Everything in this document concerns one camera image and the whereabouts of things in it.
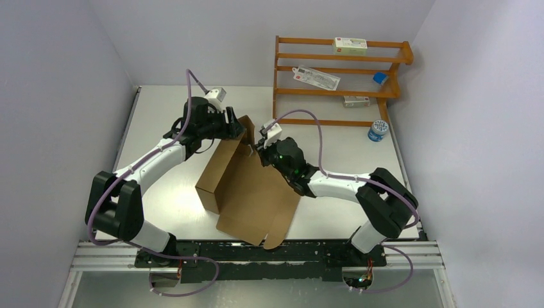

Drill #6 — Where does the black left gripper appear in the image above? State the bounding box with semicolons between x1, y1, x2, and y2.
198;107;244;140

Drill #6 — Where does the brown cardboard box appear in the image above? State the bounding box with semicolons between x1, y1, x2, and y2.
195;115;301;250

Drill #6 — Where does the small grey-white box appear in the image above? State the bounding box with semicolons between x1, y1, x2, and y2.
343;96;371;108

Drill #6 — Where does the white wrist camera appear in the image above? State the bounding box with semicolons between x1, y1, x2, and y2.
257;119;282;149
205;87;226;105

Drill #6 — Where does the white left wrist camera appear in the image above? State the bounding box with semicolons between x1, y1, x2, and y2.
205;87;226;105

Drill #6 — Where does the orange wooden shelf rack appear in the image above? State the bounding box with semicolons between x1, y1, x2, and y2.
272;36;414;126

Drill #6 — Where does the blue white round jar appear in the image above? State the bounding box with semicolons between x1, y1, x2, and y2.
367;119;389;142

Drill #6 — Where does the flat white packet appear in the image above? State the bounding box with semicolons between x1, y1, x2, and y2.
292;65;341;91

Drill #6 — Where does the green white box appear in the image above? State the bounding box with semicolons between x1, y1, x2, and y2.
332;37;368;56

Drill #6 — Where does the small blue block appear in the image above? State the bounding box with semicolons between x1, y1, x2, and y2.
373;72;389;85

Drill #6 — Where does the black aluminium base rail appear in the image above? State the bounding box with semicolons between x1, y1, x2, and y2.
70;237;445;284

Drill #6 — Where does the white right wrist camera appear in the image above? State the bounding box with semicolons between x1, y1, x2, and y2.
257;119;282;149

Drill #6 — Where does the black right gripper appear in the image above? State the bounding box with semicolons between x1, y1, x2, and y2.
254;135;293;180

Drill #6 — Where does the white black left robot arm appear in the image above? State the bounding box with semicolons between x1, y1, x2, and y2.
85;96;245;267

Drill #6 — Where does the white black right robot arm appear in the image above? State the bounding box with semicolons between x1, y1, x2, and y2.
256;137;418;266

